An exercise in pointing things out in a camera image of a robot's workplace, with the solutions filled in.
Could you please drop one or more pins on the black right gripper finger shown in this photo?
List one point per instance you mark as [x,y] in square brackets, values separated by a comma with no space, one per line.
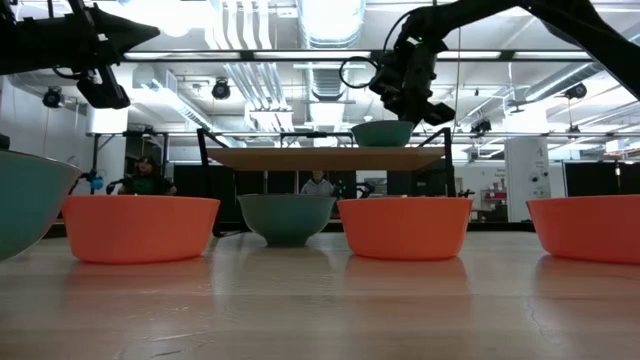
[411,114]
[440,114]

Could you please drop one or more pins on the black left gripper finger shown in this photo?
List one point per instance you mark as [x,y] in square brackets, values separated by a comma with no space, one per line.
[122,24]
[120,42]

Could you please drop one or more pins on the orange plastic mini bowl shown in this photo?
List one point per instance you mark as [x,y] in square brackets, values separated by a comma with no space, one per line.
[405,230]
[140,230]
[590,227]

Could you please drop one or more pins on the teal bowl with patterned inside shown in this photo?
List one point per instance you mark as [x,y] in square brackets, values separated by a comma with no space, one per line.
[30,200]
[382,135]
[285,220]

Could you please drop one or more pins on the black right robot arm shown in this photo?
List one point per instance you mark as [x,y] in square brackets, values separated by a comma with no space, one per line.
[590,30]

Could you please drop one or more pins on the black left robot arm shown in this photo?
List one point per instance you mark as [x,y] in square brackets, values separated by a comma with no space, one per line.
[22,45]

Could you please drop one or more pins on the black ceiling spotlight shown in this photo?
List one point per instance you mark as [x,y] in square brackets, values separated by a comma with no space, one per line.
[221,90]
[52,97]
[576,91]

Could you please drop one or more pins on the wooden riser shelf black legs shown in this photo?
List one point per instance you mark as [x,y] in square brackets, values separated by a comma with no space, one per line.
[325,158]

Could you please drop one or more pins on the red storage rack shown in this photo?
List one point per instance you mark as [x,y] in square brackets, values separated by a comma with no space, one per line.
[495,197]

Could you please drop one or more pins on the white pillar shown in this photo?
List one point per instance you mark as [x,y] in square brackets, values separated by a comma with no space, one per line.
[527,180]

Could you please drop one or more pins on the person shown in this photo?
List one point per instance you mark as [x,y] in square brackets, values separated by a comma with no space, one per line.
[146,177]
[317,186]

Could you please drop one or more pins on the blue background robot part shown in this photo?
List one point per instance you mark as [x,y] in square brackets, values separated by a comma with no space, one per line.
[95,181]

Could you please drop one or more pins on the black partition panel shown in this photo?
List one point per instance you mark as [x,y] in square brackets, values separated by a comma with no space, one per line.
[595,179]

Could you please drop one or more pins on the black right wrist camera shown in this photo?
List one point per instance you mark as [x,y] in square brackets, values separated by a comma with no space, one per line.
[385,82]

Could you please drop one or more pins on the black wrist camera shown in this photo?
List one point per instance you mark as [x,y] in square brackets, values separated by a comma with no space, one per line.
[385,82]
[102,90]

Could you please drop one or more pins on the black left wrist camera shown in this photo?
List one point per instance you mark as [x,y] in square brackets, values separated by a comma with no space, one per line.
[102,90]

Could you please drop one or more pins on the black overhead frame bar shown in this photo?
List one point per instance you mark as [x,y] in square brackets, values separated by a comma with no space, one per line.
[280,55]

